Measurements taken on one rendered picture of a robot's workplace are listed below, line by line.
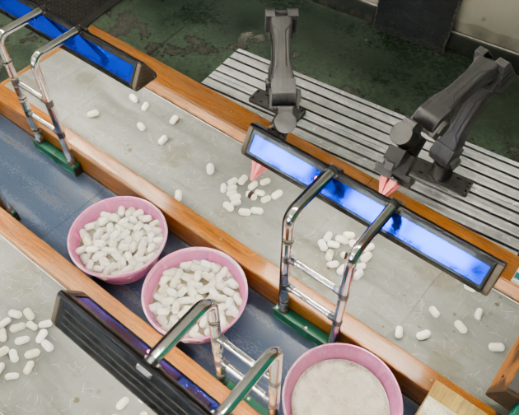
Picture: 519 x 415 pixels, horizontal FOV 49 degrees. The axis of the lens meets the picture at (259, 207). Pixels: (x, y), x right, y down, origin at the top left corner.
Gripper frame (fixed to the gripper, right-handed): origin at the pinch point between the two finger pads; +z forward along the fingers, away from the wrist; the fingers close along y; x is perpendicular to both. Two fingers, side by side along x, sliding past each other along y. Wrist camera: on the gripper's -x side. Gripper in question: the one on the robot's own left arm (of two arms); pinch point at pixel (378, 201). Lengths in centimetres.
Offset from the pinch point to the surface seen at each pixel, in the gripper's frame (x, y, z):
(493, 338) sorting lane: 1.8, 40.6, 15.5
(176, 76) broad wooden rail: 14, -85, -3
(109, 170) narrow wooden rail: -14, -71, 30
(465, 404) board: -15, 42, 29
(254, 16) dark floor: 159, -158, -54
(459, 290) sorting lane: 6.5, 28.0, 10.1
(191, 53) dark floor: 126, -164, -16
